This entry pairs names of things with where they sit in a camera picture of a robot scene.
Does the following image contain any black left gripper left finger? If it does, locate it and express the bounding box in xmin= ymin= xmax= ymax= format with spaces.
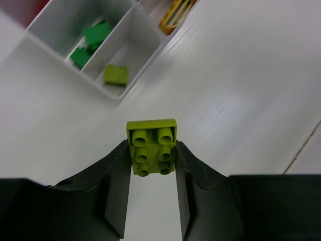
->
xmin=1 ymin=140 xmax=131 ymax=240

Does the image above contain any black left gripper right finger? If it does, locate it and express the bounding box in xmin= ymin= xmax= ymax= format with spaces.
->
xmin=175 ymin=141 xmax=320 ymax=240

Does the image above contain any green and yellow lego stack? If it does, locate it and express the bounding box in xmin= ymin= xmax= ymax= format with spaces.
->
xmin=126 ymin=118 xmax=177 ymax=177

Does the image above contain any yellow-green lego brick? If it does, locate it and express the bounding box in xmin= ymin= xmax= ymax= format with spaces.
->
xmin=103 ymin=64 xmax=129 ymax=86

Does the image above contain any small green lego brick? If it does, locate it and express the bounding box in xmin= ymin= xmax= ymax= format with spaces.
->
xmin=70 ymin=47 xmax=91 ymax=69

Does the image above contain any yellow lego brick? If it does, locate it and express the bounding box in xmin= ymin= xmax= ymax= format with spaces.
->
xmin=158 ymin=0 xmax=197 ymax=35

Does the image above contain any white divided storage box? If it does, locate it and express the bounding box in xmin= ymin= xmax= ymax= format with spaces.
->
xmin=27 ymin=1 xmax=195 ymax=100

